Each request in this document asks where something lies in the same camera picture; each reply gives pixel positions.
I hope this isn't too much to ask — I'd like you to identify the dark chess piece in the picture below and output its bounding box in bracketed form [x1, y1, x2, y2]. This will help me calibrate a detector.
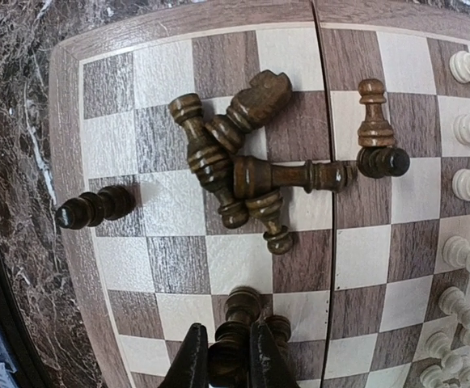
[208, 286, 261, 387]

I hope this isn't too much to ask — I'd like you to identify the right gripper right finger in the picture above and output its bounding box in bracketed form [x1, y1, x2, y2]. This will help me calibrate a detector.
[249, 323, 298, 388]

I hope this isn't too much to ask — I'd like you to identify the dark chess pawn standing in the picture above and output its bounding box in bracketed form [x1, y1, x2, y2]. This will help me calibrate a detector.
[358, 78, 395, 147]

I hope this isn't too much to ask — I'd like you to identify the wooden chess board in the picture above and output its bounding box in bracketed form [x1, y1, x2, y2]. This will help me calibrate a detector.
[49, 1, 470, 387]

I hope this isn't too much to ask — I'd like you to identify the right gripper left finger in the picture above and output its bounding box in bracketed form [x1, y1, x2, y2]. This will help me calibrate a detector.
[159, 323, 209, 388]

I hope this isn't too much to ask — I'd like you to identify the dark chess knight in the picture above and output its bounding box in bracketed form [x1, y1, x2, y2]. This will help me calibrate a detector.
[205, 70, 293, 154]

